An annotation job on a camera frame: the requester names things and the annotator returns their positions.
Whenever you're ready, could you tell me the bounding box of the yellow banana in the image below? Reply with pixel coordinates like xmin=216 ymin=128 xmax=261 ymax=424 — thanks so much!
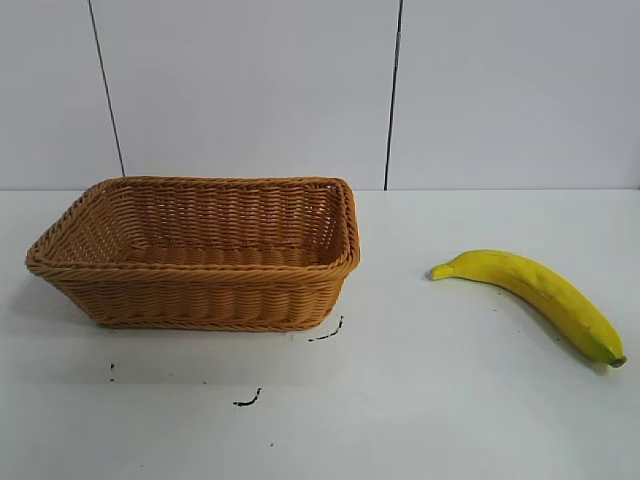
xmin=424 ymin=248 xmax=628 ymax=369

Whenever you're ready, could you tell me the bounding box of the brown woven wicker basket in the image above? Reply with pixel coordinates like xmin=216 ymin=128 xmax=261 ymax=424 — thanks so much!
xmin=25 ymin=174 xmax=362 ymax=332

